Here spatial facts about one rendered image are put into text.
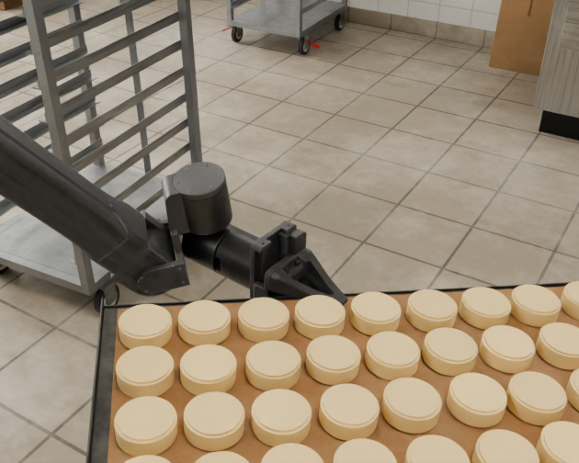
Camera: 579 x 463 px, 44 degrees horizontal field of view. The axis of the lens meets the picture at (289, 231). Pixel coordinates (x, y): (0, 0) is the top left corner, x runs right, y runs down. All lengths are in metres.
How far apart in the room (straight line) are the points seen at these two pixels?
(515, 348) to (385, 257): 1.83
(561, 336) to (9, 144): 0.55
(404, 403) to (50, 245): 1.90
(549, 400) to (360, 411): 0.17
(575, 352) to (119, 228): 0.47
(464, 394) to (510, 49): 3.62
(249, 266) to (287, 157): 2.36
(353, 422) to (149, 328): 0.21
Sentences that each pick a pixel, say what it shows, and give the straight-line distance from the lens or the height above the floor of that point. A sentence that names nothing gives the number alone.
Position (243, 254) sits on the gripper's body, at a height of 1.02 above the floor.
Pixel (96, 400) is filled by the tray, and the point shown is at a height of 1.01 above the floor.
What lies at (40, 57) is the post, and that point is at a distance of 1.87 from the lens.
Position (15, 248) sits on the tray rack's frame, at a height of 0.15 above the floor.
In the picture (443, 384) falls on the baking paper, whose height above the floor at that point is 0.99.
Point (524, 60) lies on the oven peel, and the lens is 4.18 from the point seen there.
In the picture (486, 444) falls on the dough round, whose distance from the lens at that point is 0.62.
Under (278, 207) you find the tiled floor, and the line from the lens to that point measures 2.77.
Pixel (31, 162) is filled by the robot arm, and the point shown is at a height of 1.15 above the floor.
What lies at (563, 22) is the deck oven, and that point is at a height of 0.52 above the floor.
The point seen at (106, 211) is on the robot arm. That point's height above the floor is 1.08.
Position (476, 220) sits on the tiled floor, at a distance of 2.78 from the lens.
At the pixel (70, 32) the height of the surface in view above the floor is 0.87.
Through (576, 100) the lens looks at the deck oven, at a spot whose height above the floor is 0.20.
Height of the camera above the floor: 1.47
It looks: 34 degrees down
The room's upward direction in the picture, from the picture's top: straight up
